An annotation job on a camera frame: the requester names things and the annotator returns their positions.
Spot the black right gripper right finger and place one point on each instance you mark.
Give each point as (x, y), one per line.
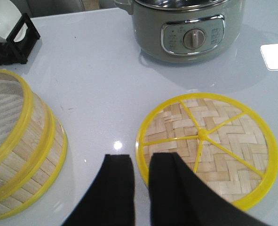
(179, 198)

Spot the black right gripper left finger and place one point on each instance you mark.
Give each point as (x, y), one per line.
(110, 199)

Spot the bamboo steamer lid yellow rim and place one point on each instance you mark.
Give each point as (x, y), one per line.
(224, 142)

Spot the bamboo steamer top tier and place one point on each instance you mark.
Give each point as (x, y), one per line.
(32, 113)

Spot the bamboo steamer tier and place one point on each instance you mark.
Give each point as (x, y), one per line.
(28, 167)
(32, 113)

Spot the bamboo steamer bottom tier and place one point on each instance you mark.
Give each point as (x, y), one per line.
(28, 167)

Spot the white steamer liner cloth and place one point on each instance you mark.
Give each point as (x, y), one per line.
(11, 102)

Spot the grey-green electric cooking pot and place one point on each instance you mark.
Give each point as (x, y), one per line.
(184, 31)

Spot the black dish rack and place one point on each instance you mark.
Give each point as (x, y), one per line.
(12, 52)

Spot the white bowl rightmost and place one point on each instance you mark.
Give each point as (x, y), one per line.
(9, 17)

